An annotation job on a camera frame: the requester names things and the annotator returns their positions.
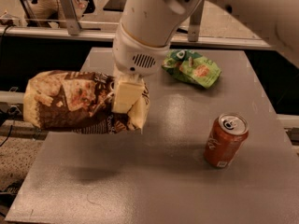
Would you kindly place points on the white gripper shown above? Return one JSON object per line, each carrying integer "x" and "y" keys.
{"x": 136, "y": 57}

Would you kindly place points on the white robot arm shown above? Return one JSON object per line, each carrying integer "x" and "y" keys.
{"x": 147, "y": 27}

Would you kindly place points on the brown Late July chip bag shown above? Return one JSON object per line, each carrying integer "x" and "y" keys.
{"x": 80, "y": 102}

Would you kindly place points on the metal guard rail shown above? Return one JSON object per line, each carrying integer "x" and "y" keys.
{"x": 98, "y": 36}

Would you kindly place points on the left metal rail bracket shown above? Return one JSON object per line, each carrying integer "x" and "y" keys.
{"x": 70, "y": 15}

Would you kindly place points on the metal rail bracket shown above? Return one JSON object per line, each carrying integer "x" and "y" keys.
{"x": 70, "y": 15}
{"x": 195, "y": 22}

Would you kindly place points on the green chip bag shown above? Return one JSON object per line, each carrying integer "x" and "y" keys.
{"x": 191, "y": 67}

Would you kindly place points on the right metal rail bracket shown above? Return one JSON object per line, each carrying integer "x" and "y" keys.
{"x": 195, "y": 22}

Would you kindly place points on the orange soda can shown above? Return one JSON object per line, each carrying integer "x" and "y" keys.
{"x": 228, "y": 133}

